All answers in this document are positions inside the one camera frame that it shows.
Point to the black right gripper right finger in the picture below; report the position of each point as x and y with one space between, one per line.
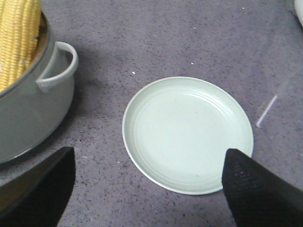
257 197

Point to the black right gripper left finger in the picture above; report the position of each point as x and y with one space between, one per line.
39 196

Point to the pale green round plate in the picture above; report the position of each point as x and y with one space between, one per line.
177 130

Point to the yellow corn cob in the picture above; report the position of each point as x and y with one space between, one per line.
19 32

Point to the pale green electric pot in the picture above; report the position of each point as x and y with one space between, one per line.
34 106

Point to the white appliance at right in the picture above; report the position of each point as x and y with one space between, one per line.
298 6

